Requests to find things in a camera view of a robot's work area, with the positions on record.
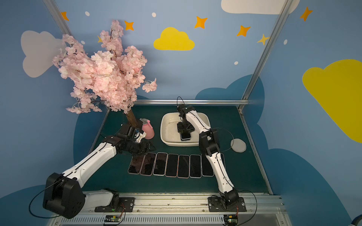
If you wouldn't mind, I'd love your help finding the black phone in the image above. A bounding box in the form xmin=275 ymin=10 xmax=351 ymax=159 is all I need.
xmin=221 ymin=153 xmax=226 ymax=168
xmin=180 ymin=132 xmax=191 ymax=141
xmin=201 ymin=154 xmax=214 ymax=177
xmin=189 ymin=155 xmax=202 ymax=179

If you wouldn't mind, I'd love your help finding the pink back phone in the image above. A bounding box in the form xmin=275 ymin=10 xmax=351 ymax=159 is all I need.
xmin=128 ymin=155 xmax=144 ymax=175

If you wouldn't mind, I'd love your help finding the white plastic storage box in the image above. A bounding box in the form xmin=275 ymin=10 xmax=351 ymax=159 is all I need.
xmin=160 ymin=110 xmax=211 ymax=147

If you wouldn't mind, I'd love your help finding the white case phone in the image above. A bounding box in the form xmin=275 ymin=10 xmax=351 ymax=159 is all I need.
xmin=153 ymin=153 xmax=168 ymax=176

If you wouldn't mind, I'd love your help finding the pink case phone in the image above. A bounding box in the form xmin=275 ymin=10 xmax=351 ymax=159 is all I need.
xmin=177 ymin=155 xmax=190 ymax=179
xmin=165 ymin=154 xmax=179 ymax=178

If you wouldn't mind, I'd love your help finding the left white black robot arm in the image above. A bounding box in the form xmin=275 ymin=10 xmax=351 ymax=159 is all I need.
xmin=42 ymin=123 xmax=154 ymax=219

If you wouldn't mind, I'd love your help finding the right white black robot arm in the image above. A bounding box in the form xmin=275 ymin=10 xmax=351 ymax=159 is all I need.
xmin=177 ymin=104 xmax=239 ymax=209

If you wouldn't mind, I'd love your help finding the pink spray bottle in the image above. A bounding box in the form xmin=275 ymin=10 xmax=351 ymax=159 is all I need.
xmin=140 ymin=118 xmax=155 ymax=140

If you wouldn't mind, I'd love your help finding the grey round disc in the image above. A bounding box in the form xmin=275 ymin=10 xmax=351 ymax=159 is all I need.
xmin=231 ymin=138 xmax=247 ymax=153

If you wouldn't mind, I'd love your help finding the left green circuit board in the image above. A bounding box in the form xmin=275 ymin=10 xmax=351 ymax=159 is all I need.
xmin=104 ymin=215 xmax=122 ymax=224

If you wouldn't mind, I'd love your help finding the green circuit board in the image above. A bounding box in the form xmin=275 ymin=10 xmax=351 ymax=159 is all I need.
xmin=104 ymin=215 xmax=122 ymax=224
xmin=223 ymin=215 xmax=238 ymax=226

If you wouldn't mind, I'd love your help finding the pink cherry blossom tree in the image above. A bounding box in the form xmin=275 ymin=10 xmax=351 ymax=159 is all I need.
xmin=52 ymin=20 xmax=157 ymax=127

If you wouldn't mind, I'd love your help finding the right green circuit board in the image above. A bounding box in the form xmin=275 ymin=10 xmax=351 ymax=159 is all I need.
xmin=223 ymin=215 xmax=238 ymax=226

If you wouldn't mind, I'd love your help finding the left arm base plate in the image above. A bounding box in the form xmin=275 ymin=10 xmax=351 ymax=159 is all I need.
xmin=94 ymin=197 xmax=135 ymax=213

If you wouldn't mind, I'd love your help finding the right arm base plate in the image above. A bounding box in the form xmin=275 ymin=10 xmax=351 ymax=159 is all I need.
xmin=207 ymin=196 xmax=247 ymax=213

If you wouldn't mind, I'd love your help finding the aluminium rail base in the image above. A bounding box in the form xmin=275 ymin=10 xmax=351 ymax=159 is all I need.
xmin=48 ymin=192 xmax=292 ymax=226

